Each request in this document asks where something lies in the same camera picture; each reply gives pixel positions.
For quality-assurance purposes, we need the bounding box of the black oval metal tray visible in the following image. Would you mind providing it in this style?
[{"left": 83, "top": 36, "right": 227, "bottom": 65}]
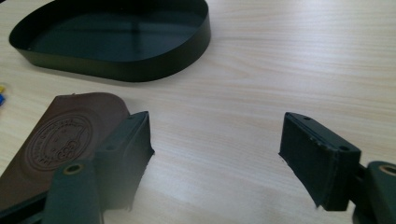
[{"left": 8, "top": 0, "right": 212, "bottom": 83}]

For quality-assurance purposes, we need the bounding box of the brown embossed leather case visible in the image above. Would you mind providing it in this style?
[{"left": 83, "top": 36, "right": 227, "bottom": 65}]
[{"left": 0, "top": 91, "right": 131, "bottom": 218}]

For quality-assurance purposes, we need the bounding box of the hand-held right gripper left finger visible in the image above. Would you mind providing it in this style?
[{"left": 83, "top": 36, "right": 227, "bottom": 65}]
[{"left": 40, "top": 110, "right": 156, "bottom": 224}]

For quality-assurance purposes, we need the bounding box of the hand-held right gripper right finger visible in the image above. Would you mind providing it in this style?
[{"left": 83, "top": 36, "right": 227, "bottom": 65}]
[{"left": 278, "top": 111, "right": 396, "bottom": 224}]

